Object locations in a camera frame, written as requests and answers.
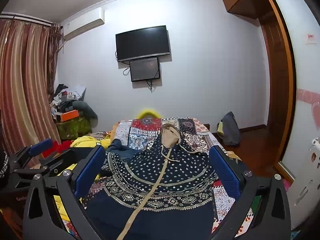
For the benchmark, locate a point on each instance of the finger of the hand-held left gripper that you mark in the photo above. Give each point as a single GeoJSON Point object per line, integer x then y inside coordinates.
{"type": "Point", "coordinates": [60, 158]}
{"type": "Point", "coordinates": [40, 147]}

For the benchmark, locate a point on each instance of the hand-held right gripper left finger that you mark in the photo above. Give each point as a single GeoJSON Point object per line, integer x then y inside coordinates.
{"type": "Point", "coordinates": [90, 172]}

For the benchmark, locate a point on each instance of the pile of clutter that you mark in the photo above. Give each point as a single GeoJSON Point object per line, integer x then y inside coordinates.
{"type": "Point", "coordinates": [66, 100]}

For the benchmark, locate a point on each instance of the large black wall television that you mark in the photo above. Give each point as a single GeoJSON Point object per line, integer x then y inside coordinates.
{"type": "Point", "coordinates": [143, 43]}

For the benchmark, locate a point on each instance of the navy patterned hoodie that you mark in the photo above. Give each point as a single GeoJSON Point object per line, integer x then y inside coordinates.
{"type": "Point", "coordinates": [162, 180]}

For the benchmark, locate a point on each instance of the orange box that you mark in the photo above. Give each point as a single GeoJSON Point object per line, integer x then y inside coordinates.
{"type": "Point", "coordinates": [70, 115]}

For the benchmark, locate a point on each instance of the curtain rail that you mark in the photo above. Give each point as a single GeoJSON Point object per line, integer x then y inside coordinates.
{"type": "Point", "coordinates": [27, 20]}

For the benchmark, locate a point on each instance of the yellow printed garment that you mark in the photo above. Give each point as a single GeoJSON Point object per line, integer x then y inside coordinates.
{"type": "Point", "coordinates": [87, 142]}

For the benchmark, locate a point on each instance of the pink door sticker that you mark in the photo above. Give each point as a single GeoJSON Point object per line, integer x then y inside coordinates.
{"type": "Point", "coordinates": [308, 97]}

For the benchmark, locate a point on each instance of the green patterned cloth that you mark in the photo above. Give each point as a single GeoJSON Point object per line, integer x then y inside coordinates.
{"type": "Point", "coordinates": [73, 128]}

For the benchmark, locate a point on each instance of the red cloth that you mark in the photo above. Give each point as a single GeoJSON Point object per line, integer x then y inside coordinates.
{"type": "Point", "coordinates": [60, 147]}

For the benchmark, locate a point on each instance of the grey bag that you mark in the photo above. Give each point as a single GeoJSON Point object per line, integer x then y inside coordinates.
{"type": "Point", "coordinates": [230, 130]}

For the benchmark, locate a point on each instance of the white plastic cabinet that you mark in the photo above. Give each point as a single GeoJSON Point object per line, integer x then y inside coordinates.
{"type": "Point", "coordinates": [306, 185]}

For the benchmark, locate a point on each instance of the white air conditioner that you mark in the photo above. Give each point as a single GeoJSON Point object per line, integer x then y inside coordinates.
{"type": "Point", "coordinates": [83, 22]}

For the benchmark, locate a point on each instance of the small black wall monitor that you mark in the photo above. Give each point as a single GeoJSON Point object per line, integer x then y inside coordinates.
{"type": "Point", "coordinates": [145, 68]}

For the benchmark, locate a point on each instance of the patchwork bedspread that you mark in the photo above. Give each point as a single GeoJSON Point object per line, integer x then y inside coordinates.
{"type": "Point", "coordinates": [195, 137]}

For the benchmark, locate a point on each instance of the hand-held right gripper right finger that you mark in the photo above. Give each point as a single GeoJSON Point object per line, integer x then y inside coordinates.
{"type": "Point", "coordinates": [225, 173]}

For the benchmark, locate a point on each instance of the striped brown curtain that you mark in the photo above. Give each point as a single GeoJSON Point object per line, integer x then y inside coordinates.
{"type": "Point", "coordinates": [25, 85]}

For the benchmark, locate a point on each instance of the small red door sticker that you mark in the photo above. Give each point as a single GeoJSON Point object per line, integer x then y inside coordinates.
{"type": "Point", "coordinates": [310, 38]}

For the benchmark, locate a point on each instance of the yellow round object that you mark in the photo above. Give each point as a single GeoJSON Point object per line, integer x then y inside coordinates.
{"type": "Point", "coordinates": [148, 113]}

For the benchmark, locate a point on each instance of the brown wooden door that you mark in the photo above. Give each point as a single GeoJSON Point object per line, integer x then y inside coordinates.
{"type": "Point", "coordinates": [280, 92]}

